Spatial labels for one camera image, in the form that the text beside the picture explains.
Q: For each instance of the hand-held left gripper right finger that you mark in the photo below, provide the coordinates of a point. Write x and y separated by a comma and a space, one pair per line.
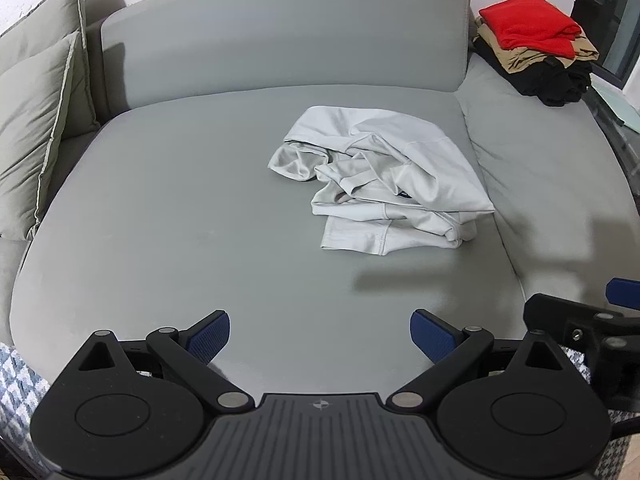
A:
432, 334

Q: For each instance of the folded tan garment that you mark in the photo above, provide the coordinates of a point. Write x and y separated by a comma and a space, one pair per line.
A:
520, 60

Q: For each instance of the grey sofa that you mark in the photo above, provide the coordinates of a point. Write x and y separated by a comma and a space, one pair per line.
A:
200, 210

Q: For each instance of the folded red garment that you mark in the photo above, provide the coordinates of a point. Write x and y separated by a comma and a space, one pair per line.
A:
525, 22

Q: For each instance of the folded black garment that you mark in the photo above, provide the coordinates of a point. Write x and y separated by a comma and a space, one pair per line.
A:
550, 82

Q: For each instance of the houndstooth patterned blanket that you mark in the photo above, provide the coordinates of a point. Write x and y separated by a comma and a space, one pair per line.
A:
20, 400

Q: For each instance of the dark window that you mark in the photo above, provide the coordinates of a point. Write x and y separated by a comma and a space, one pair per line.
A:
610, 10

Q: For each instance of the small grey piped pillow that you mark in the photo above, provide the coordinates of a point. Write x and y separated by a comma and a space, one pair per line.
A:
30, 125

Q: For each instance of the white printed t-shirt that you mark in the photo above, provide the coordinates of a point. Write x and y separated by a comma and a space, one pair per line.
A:
400, 170

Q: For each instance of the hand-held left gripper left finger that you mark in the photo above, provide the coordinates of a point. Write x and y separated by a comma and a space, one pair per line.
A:
210, 336

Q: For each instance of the glass side table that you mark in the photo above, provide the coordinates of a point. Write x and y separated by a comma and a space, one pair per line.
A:
620, 147

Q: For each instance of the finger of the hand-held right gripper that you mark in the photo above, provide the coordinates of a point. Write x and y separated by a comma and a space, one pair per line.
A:
625, 292
550, 315

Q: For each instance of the large grey piped pillow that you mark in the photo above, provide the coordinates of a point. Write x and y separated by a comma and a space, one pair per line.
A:
45, 15

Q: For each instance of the pale green sheet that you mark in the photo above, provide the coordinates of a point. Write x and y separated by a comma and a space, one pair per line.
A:
622, 105

